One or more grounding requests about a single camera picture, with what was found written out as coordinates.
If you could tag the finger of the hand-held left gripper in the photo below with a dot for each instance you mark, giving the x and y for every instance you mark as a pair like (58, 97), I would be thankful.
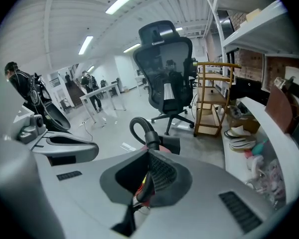
(72, 149)

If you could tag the brown leather bag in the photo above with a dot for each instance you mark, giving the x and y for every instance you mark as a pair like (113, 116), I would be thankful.
(281, 108)

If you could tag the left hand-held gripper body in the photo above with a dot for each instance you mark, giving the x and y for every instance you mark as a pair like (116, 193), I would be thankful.
(31, 128)

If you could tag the black mesh office chair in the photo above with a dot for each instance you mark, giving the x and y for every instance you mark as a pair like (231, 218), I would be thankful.
(164, 71)

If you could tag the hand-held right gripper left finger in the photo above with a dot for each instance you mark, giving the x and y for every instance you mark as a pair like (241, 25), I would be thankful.
(89, 195)

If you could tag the stack of plates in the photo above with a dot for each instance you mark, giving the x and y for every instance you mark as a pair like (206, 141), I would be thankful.
(239, 138)

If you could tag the black bag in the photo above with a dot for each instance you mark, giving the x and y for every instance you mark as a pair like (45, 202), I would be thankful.
(249, 88)

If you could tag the red teal vacuum cleaner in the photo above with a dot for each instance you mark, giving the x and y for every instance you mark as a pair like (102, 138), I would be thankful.
(168, 144)

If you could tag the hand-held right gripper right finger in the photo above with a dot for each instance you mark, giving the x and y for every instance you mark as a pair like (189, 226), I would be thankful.
(201, 195)

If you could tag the white rectangular desk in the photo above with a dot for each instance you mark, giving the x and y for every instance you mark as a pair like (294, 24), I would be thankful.
(102, 91)

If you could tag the wooden trolley cart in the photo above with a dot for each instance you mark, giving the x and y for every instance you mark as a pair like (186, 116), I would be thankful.
(209, 96)

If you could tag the white metal shelving rack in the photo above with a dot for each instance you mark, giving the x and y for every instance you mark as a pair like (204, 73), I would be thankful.
(251, 34)

